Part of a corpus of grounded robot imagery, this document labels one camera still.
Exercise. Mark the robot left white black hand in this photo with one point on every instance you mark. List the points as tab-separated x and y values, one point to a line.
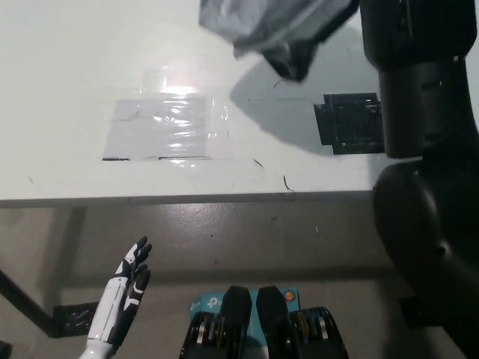
114	299

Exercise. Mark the grey plastic bag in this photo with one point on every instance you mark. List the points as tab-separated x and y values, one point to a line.
269	22

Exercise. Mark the black floor tape patch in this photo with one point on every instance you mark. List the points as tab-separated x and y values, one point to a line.
409	312
71	319

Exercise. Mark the black table leg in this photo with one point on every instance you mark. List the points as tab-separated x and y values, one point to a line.
26	299

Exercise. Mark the teal printed box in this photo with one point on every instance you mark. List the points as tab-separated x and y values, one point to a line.
206	303

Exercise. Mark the robot left black body block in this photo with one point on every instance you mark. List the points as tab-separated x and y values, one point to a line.
235	308

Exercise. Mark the black square tape patch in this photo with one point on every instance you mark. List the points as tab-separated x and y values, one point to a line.
348	127

